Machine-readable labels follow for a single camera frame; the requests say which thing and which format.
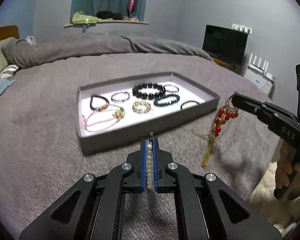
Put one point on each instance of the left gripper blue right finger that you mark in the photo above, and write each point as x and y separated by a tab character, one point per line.
163	182

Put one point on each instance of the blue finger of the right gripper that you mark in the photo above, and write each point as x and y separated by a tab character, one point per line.
248	104

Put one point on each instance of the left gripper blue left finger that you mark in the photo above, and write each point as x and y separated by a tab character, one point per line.
136	181

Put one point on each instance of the white pearl hair clip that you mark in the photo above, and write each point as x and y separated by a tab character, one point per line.
150	163

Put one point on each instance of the large silver bangle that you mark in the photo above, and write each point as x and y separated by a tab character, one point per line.
188	104

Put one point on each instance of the person's right hand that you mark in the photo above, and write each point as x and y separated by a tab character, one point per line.
284	169

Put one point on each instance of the white box under router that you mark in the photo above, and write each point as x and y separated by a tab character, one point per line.
265	83

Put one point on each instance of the white wifi router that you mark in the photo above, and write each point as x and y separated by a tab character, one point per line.
256	63

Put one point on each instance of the wooden tv stand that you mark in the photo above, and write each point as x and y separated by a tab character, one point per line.
229	66

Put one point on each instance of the grey cardboard tray box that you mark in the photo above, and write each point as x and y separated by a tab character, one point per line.
119	111

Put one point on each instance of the black television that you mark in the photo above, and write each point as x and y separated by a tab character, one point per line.
225	44

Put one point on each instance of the grey fleece bed blanket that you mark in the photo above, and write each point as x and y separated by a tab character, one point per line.
40	156

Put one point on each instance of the pink items on shelf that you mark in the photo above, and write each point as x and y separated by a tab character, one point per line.
132	19

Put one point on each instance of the black clothing pile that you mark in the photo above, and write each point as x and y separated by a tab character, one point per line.
104	15

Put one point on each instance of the wooden window shelf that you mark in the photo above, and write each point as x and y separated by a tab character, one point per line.
68	25

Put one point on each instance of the green folded cloth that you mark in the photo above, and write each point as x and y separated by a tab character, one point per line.
81	18

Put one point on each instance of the striped grey white pillow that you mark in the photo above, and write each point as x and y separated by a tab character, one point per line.
9	71

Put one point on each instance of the white plastic bag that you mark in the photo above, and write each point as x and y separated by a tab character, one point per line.
31	40

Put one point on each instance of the grey rolled duvet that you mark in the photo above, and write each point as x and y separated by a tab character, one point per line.
25	55

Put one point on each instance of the wooden headboard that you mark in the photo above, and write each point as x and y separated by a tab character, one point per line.
9	31

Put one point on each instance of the white wall power strip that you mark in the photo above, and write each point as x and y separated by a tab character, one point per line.
242	28

